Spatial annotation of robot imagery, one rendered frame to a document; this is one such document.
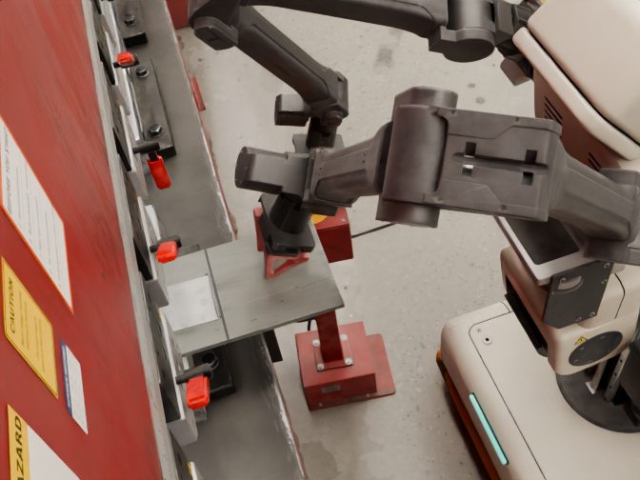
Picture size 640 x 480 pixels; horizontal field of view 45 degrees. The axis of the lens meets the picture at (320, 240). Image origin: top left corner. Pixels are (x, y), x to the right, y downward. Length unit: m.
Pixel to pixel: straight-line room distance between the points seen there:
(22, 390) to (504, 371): 1.60
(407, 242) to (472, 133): 1.89
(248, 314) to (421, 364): 1.13
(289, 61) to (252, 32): 0.11
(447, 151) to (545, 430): 1.32
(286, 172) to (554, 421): 1.07
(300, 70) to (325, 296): 0.38
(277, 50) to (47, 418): 0.90
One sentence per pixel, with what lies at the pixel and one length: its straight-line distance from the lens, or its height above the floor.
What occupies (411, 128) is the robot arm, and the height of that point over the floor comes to 1.54.
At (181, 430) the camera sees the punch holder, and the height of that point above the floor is 1.18.
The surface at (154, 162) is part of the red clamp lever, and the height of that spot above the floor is 1.16.
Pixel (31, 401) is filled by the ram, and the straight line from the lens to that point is 0.41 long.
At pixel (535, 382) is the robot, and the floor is 0.28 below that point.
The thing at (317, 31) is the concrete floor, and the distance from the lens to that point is 3.30.
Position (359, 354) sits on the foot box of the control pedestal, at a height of 0.12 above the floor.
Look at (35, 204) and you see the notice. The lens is 0.53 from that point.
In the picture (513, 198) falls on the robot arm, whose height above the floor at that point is 1.52.
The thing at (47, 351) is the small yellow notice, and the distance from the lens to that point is 0.45.
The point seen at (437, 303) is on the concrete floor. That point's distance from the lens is 2.34.
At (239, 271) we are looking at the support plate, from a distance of 1.21.
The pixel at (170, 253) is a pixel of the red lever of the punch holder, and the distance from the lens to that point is 0.92.
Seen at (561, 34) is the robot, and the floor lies 1.34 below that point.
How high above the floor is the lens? 1.96
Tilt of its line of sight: 52 degrees down
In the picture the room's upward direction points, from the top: 10 degrees counter-clockwise
